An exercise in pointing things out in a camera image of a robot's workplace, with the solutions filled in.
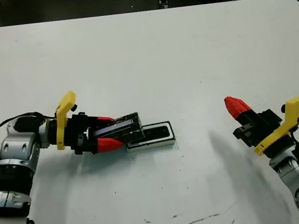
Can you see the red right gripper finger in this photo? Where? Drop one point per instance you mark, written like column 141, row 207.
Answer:
column 233, row 111
column 243, row 108

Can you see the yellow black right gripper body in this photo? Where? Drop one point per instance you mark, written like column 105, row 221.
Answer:
column 265, row 126

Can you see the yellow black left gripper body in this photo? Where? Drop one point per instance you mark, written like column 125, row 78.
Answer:
column 61, row 127

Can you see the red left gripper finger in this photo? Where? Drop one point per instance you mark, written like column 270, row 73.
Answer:
column 104, row 119
column 109, row 144

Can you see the black camera box lid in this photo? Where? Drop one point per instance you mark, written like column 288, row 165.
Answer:
column 120, row 128

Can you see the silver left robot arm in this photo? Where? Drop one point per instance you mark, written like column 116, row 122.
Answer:
column 14, row 153

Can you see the camera box base white inlay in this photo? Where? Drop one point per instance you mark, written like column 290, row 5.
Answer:
column 152, row 145

